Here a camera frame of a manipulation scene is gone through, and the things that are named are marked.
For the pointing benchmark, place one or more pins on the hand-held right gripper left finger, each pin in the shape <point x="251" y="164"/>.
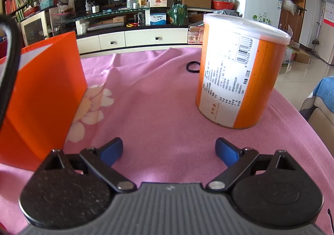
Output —
<point x="112" y="152"/>

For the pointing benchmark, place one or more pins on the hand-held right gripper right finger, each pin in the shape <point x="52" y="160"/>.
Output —
<point x="226" y="151"/>

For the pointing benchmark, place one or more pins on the orange cardboard box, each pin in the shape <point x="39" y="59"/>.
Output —
<point x="44" y="94"/>

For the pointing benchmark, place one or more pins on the white glass-door cabinet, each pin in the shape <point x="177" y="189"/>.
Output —
<point x="35" y="29"/>

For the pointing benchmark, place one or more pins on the teal plastic basket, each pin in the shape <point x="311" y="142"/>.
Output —
<point x="46" y="3"/>

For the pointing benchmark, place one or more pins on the pink flower-print tablecloth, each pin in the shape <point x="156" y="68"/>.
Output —
<point x="161" y="109"/>

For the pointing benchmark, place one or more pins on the orange canister with white lid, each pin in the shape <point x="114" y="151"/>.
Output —
<point x="229" y="81"/>

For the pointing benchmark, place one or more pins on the beige sofa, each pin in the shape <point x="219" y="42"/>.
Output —
<point x="321" y="120"/>

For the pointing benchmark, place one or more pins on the blue cloth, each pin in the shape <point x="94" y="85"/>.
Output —
<point x="325" y="91"/>

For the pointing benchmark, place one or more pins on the white television stand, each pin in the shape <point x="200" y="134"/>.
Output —
<point x="141" y="38"/>

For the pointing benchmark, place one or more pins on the clear box of red packets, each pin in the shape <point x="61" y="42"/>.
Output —
<point x="195" y="35"/>

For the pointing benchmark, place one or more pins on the open cardboard boxes on floor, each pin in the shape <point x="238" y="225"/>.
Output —
<point x="297" y="53"/>

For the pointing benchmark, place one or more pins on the yellow rings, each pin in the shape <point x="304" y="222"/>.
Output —
<point x="132" y="25"/>

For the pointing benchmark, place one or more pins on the blue and white box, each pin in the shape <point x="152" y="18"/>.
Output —
<point x="158" y="19"/>

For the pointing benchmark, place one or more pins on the green foil bag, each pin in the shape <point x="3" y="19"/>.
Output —
<point x="178" y="14"/>

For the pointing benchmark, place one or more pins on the red plastic basin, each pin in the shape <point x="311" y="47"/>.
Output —
<point x="221" y="5"/>

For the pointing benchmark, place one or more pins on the white chest freezer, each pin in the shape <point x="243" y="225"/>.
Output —
<point x="255" y="2"/>

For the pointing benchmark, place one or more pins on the white refrigerator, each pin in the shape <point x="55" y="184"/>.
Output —
<point x="328" y="36"/>

